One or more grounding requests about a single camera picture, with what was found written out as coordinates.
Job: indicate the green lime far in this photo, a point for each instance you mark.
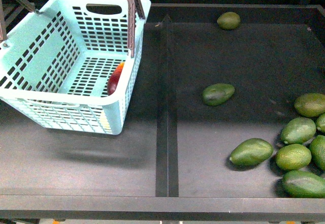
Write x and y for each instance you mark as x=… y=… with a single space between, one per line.
x=229 y=21

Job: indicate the light blue plastic basket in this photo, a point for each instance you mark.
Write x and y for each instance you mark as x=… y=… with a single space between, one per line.
x=55 y=64

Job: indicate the red mango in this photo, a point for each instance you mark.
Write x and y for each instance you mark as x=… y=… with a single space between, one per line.
x=114 y=79

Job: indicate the black display tray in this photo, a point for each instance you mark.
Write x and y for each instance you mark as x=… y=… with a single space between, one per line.
x=171 y=160

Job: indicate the yellow lemon in basket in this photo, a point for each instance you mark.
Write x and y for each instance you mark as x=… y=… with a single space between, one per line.
x=106 y=125

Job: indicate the green avocado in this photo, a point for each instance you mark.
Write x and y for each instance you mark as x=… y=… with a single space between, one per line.
x=251 y=152
x=217 y=94
x=302 y=184
x=316 y=148
x=298 y=131

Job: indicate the green avocado centre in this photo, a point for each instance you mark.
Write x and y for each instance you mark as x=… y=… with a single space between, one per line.
x=217 y=94

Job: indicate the green lime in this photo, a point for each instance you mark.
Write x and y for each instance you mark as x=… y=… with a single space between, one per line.
x=229 y=21
x=293 y=157
x=310 y=104
x=320 y=123

